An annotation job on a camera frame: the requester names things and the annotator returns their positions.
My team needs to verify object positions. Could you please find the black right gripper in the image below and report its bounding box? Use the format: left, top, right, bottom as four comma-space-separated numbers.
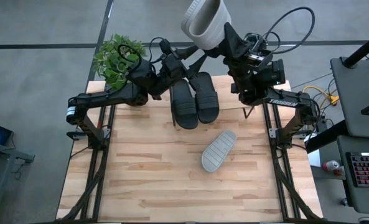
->
203, 21, 268, 94

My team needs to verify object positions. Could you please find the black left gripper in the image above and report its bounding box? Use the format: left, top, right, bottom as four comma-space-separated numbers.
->
151, 45, 209, 98

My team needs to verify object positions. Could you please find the grey slide sandal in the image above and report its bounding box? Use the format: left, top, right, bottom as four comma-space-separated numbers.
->
180, 0, 232, 51
201, 129, 237, 174

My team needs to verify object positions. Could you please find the black slide sandal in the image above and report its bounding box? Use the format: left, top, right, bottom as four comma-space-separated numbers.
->
170, 78, 200, 130
190, 72, 220, 124

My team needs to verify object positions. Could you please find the green leafy plant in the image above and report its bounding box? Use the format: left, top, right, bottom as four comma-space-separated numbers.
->
92, 33, 147, 91

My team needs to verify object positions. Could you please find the black desk beam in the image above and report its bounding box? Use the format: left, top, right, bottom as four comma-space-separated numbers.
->
304, 119, 348, 153

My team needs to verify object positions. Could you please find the black round pole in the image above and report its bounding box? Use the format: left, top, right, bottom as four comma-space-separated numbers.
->
342, 28, 369, 68

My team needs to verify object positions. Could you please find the grey desk surface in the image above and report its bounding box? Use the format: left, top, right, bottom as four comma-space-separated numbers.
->
336, 135, 369, 215
329, 57, 369, 139

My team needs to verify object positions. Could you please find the white paper sheet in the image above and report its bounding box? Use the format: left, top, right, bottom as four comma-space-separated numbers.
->
306, 133, 322, 168

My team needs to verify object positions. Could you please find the red and white can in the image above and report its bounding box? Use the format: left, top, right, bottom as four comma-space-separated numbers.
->
323, 159, 341, 172

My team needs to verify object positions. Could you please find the backlit computer keyboard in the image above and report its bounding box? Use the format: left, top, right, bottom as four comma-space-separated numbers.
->
345, 151, 369, 188

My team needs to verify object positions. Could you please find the grey metal stand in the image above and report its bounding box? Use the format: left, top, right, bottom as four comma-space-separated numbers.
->
0, 142, 35, 224

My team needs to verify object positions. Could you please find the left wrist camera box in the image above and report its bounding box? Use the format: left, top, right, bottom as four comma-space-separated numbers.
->
158, 37, 173, 56

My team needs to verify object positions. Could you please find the wooden shelf with black frame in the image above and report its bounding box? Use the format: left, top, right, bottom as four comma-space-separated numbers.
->
168, 74, 256, 127

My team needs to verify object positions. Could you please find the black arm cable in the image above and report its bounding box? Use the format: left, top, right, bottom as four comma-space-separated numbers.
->
116, 36, 166, 75

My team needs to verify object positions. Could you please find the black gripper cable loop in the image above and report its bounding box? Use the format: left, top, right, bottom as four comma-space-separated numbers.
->
261, 6, 316, 55

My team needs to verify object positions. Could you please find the yellow cable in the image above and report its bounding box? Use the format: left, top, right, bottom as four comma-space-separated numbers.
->
301, 85, 340, 103

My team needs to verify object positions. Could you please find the black aluminium rig frame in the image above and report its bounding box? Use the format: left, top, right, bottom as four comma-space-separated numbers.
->
55, 80, 327, 224

